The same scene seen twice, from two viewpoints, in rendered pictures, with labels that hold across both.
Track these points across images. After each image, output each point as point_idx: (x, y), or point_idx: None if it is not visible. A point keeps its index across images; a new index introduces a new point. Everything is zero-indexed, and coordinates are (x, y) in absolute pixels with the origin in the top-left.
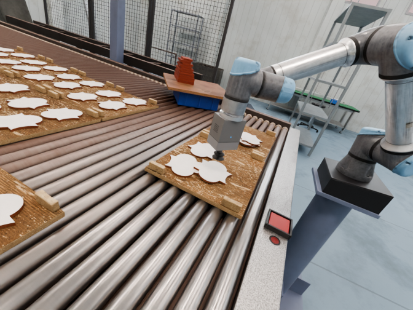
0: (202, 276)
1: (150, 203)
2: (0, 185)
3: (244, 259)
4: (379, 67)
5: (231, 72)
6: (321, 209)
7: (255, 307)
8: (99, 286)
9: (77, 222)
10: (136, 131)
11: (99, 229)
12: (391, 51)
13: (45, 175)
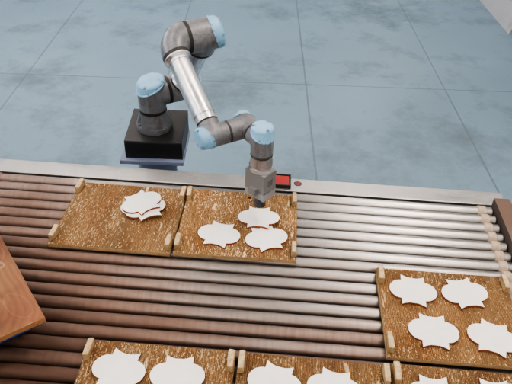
0: (351, 206)
1: None
2: (392, 308)
3: None
4: (201, 53)
5: (269, 142)
6: None
7: (347, 189)
8: (388, 235)
9: (373, 264)
10: (225, 311)
11: (367, 253)
12: (216, 45)
13: (361, 308)
